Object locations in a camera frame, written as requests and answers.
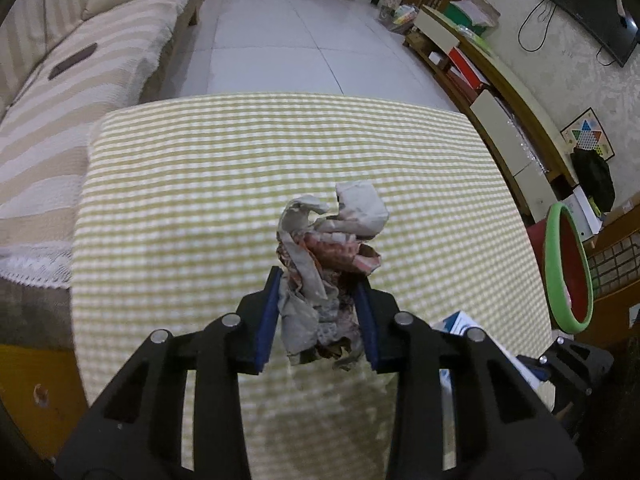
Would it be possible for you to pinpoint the white blue medicine box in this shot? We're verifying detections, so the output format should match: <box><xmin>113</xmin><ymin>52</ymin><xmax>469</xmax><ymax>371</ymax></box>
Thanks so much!
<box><xmin>434</xmin><ymin>310</ymin><xmax>542</xmax><ymax>391</ymax></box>

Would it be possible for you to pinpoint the grey red wrapper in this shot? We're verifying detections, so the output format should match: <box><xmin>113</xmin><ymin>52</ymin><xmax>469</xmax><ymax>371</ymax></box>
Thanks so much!
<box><xmin>277</xmin><ymin>181</ymin><xmax>390</xmax><ymax>370</ymax></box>

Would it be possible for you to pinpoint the green rimmed red trash bin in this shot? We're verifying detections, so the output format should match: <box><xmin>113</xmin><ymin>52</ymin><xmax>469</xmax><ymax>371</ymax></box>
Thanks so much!
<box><xmin>527</xmin><ymin>202</ymin><xmax>593</xmax><ymax>335</ymax></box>

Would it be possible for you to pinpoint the white box on cabinet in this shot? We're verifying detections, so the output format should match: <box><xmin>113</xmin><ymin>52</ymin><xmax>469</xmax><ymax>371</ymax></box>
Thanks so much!
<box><xmin>573</xmin><ymin>185</ymin><xmax>602</xmax><ymax>237</ymax></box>

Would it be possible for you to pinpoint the black bag on cabinet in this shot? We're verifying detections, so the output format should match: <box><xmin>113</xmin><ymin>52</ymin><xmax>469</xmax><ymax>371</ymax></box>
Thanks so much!
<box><xmin>570</xmin><ymin>148</ymin><xmax>616</xmax><ymax>212</ymax></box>

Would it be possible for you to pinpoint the yellow checkered tablecloth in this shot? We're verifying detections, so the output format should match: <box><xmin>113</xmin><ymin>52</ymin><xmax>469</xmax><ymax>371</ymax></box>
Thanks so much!
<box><xmin>72</xmin><ymin>93</ymin><xmax>550</xmax><ymax>479</ymax></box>

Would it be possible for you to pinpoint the chinese checkers board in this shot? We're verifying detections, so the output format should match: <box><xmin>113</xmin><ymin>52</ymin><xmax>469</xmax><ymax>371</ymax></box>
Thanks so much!
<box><xmin>561</xmin><ymin>107</ymin><xmax>615</xmax><ymax>162</ymax></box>

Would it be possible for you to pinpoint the cream wooden TV cabinet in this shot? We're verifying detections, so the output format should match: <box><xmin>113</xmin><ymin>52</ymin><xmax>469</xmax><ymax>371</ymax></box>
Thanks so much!
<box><xmin>404</xmin><ymin>6</ymin><xmax>577</xmax><ymax>224</ymax></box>

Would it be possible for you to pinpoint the red folder in cabinet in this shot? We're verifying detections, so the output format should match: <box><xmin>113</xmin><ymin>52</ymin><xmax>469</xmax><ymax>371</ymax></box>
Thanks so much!
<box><xmin>448</xmin><ymin>48</ymin><xmax>489</xmax><ymax>90</ymax></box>

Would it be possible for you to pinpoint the green cardboard box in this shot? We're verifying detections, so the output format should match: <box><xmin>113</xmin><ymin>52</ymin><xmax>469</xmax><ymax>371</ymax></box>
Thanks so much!
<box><xmin>444</xmin><ymin>0</ymin><xmax>500</xmax><ymax>36</ymax></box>

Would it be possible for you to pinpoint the beige striped sofa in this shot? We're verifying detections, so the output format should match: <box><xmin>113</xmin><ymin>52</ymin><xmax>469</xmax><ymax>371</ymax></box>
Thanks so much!
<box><xmin>1</xmin><ymin>0</ymin><xmax>202</xmax><ymax>349</ymax></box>

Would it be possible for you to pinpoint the black remote on sofa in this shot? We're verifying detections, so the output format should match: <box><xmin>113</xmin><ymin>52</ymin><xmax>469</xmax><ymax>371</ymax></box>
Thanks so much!
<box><xmin>48</xmin><ymin>42</ymin><xmax>98</xmax><ymax>80</ymax></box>

